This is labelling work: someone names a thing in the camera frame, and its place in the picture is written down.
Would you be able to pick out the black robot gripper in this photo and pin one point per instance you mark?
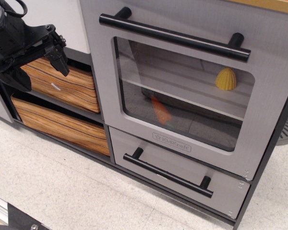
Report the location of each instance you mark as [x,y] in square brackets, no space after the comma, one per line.
[21,44]

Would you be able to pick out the grey toy oven door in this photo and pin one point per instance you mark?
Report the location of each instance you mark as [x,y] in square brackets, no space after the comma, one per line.
[196,133]

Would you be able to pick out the black oven door handle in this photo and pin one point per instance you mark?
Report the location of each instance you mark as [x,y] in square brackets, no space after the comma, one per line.
[232,49]

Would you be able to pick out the white oven shelf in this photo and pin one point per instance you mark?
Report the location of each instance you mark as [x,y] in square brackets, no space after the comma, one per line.
[231,103]

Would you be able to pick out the upper wood-pattern fabric bin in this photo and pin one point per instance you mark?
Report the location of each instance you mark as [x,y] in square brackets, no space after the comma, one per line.
[76,89]

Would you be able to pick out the wood-pattern fabric bin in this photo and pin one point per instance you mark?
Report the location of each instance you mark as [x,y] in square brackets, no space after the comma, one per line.
[76,89]
[60,123]

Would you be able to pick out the white cabinet panel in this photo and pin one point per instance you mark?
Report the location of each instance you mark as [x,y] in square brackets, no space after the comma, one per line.
[65,15]

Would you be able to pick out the lower wood-pattern fabric bin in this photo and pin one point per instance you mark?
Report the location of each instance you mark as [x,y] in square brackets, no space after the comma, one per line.
[60,123]

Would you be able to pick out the orange toy carrot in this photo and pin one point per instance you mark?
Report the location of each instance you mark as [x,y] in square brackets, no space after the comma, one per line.
[161,112]

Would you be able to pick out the grey lower drawer front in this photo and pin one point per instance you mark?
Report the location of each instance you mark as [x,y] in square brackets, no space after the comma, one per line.
[229,192]

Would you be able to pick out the wooden countertop edge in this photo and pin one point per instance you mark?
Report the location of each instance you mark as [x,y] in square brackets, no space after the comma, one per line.
[276,5]

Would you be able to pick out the dark toy kitchen cabinet frame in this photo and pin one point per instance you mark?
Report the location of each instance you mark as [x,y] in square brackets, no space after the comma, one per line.
[68,191]

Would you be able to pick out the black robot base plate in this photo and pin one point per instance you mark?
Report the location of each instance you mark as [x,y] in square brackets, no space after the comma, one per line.
[15,219]

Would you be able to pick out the black drawer handle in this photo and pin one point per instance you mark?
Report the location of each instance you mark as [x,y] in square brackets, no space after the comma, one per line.
[201,189]

